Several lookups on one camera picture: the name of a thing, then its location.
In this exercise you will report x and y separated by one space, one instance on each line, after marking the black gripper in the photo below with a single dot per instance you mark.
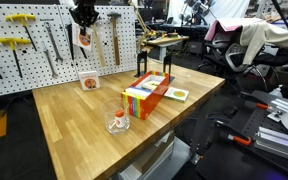
84 13

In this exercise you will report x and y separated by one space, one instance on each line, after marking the wooden jointed lamp arm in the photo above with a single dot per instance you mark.
141 40

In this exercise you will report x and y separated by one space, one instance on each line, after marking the white blue-edged book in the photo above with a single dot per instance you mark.
137 92

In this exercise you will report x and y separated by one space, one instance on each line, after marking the white book with green cover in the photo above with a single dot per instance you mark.
151 85

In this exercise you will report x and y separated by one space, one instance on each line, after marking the rainbow striped orange box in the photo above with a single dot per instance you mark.
147 106

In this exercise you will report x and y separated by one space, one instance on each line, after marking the green book with orange circle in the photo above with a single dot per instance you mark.
177 94

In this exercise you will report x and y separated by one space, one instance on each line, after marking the beige flat box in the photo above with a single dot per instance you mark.
154 153

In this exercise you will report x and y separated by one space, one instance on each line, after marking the black pliers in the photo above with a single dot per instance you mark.
69 33

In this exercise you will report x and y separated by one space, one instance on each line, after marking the long steel combination wrench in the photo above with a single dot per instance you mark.
53 43

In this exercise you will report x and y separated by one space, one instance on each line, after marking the short steel combination wrench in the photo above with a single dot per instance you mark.
50 63

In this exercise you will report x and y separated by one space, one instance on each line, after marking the black metal bookend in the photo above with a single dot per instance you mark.
167 65
141 63

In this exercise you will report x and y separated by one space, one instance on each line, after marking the clear glass beaker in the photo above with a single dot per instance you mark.
109 110

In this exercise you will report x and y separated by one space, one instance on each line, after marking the wooden desk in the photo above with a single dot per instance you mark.
167 40

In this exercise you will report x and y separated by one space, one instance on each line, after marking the white perforated pegboard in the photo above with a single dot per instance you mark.
4 83

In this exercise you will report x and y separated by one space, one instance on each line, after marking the small white orange-capped bottle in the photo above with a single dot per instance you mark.
120 119

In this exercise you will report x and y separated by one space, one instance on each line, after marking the pink cloth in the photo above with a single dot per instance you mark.
224 26

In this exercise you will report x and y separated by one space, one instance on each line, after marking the black mesh office chair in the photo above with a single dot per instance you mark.
232 55

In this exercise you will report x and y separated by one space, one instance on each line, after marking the beige cloth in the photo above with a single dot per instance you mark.
267 35

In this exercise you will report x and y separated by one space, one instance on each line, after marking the black perforated plate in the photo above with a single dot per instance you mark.
250 160

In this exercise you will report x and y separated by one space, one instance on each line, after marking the long aluminium extrusion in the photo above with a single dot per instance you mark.
277 143

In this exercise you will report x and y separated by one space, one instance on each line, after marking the short aluminium bracket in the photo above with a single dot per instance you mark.
282 107

